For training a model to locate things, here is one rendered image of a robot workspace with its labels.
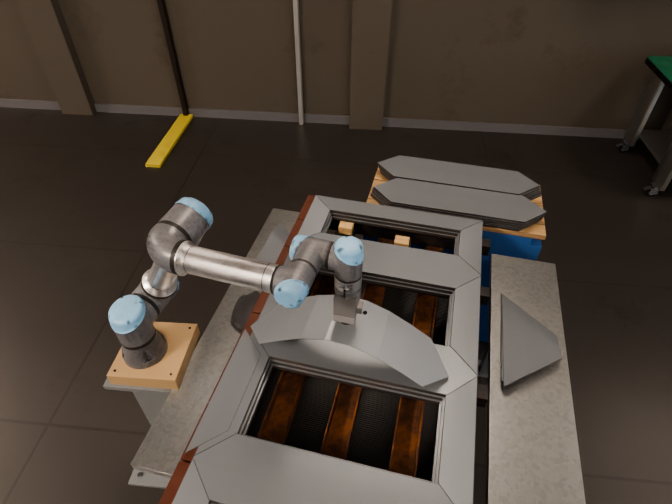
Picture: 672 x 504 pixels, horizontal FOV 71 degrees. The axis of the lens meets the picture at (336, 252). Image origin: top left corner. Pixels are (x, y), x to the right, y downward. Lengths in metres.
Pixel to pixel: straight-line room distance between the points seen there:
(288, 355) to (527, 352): 0.81
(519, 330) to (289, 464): 0.92
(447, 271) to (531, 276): 0.40
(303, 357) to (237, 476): 0.40
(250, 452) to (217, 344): 0.55
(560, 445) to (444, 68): 3.31
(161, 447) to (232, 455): 0.33
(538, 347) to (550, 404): 0.20
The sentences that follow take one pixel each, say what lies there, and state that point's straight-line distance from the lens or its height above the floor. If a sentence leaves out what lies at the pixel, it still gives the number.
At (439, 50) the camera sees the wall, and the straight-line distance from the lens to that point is 4.28.
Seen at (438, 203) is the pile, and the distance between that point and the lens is 2.18.
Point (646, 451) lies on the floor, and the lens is 2.75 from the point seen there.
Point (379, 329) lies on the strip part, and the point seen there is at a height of 1.00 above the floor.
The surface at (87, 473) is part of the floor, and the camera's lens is 2.54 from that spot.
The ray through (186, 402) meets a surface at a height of 0.68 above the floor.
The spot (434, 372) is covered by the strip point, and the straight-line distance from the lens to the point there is 1.51.
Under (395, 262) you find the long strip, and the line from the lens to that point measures 1.85.
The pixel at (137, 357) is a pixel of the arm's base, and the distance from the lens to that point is 1.76.
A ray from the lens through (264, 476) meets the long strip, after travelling 1.39.
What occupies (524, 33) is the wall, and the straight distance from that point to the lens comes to 4.35.
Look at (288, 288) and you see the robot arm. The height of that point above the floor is 1.31.
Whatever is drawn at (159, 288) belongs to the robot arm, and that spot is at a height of 0.98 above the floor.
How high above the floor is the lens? 2.14
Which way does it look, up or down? 43 degrees down
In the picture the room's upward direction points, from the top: straight up
